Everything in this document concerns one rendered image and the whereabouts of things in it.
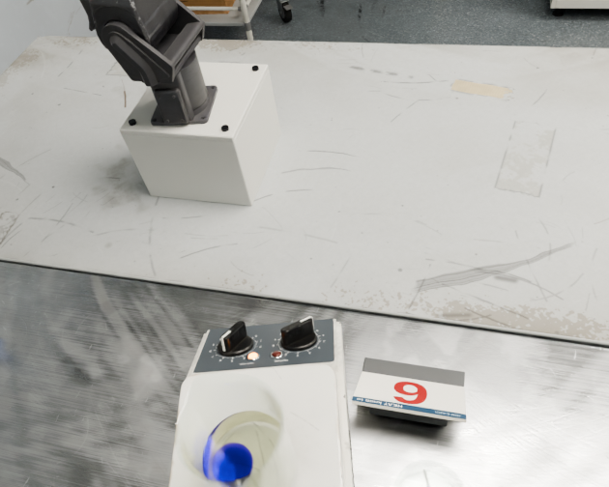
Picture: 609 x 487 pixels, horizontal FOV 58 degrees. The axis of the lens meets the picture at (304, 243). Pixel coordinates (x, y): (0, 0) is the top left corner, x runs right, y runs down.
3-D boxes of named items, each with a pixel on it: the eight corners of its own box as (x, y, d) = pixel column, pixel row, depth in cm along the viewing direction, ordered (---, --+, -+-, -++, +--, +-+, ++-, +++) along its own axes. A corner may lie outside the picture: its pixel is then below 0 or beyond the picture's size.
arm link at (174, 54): (210, 41, 60) (193, -17, 55) (176, 91, 54) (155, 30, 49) (155, 39, 61) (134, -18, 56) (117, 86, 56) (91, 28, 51)
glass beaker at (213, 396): (321, 483, 37) (305, 438, 30) (238, 543, 35) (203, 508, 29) (268, 402, 41) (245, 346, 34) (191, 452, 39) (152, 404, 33)
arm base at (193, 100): (164, 90, 65) (148, 43, 60) (218, 88, 64) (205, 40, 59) (149, 128, 60) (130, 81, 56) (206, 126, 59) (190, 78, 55)
